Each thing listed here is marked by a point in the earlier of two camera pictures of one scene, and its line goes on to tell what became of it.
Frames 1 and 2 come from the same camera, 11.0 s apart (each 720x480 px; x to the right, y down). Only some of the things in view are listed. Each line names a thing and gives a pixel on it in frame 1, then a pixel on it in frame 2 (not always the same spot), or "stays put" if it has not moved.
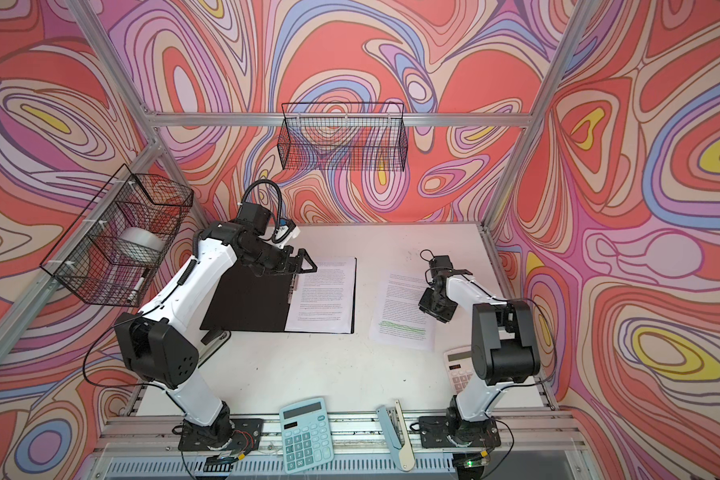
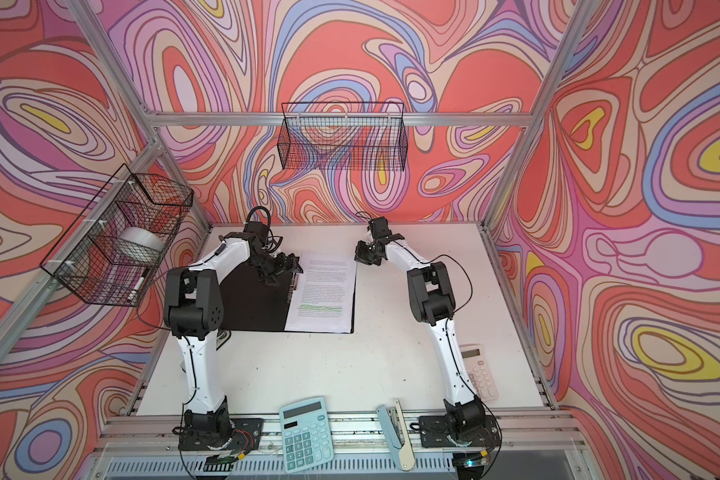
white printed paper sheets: (397, 318) → (324, 295)
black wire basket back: (343, 136) stays put
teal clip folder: (247, 302) stays put
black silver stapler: (212, 347) stays put
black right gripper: (425, 306) → (360, 256)
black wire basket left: (112, 251) stays put
